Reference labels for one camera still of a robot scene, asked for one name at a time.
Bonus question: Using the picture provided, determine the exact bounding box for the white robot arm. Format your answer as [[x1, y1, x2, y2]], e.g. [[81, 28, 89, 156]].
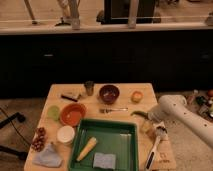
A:
[[145, 95, 213, 149]]

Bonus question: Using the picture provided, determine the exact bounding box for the metal cup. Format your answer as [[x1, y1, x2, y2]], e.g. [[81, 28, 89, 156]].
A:
[[84, 81, 94, 96]]

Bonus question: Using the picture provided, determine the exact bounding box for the white paper cup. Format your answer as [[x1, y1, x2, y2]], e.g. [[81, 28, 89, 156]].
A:
[[57, 125, 75, 144]]

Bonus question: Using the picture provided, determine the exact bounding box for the light green cup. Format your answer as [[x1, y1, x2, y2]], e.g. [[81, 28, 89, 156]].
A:
[[47, 105, 60, 121]]

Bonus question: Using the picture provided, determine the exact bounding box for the white dish brush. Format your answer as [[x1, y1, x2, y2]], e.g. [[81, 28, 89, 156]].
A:
[[144, 126, 167, 171]]

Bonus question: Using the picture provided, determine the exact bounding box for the orange peach fruit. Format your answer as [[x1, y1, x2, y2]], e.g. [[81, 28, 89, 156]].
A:
[[131, 91, 143, 103]]

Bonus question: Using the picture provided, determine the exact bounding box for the silver fork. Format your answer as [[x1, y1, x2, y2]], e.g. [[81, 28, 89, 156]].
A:
[[99, 108, 128, 113]]

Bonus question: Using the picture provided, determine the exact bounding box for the green plastic tray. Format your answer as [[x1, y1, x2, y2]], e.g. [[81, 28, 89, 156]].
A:
[[68, 119, 139, 171]]

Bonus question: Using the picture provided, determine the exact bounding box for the dark red bowl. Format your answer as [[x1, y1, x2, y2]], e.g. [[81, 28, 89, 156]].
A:
[[99, 85, 120, 105]]

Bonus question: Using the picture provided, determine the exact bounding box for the blue sponge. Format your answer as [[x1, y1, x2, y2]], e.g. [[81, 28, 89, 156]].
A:
[[93, 153, 116, 170]]

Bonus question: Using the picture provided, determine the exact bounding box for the orange bowl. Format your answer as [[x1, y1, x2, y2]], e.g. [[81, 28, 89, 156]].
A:
[[60, 103, 86, 127]]

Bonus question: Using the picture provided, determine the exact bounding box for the black marker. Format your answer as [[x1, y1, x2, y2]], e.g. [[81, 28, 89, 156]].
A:
[[61, 95, 78, 102]]

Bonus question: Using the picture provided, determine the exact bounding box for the light blue cloth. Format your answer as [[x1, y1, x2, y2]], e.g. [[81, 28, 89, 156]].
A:
[[32, 143, 62, 168]]

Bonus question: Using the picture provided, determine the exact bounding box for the red grapes bunch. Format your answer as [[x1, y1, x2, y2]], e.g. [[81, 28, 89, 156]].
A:
[[31, 127, 46, 152]]

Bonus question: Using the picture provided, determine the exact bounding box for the black stand leg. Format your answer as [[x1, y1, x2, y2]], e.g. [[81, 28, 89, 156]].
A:
[[0, 111, 29, 161]]

